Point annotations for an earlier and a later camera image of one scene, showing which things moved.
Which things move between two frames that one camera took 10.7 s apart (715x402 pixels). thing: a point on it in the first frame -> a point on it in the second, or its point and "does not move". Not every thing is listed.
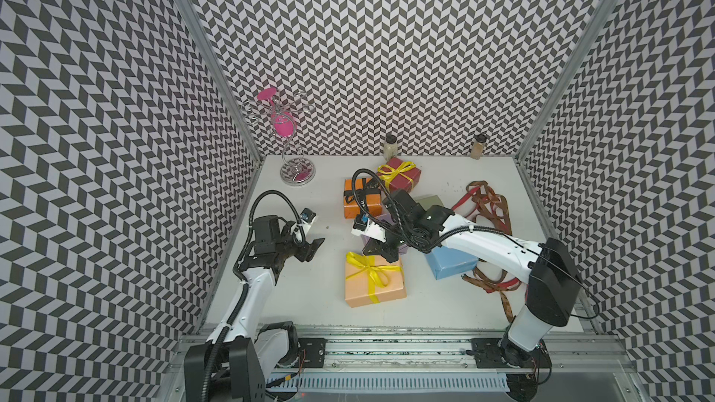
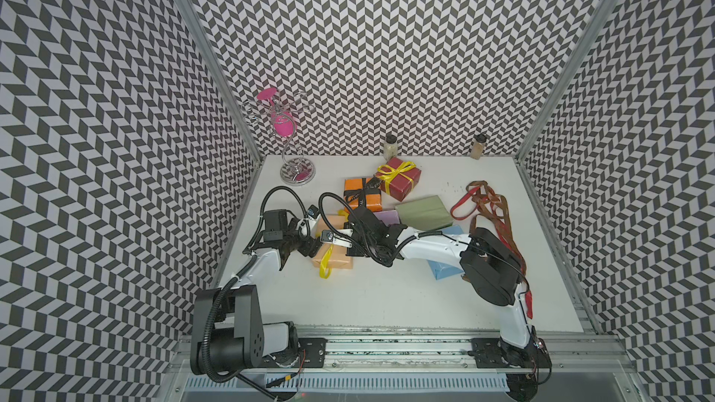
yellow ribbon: [378, 276] -> [324, 266]
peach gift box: [370, 279] -> [331, 255]
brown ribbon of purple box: [498, 208] does not move
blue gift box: [447, 262] does not move
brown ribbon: [492, 206] does not move
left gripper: [306, 251] does not move
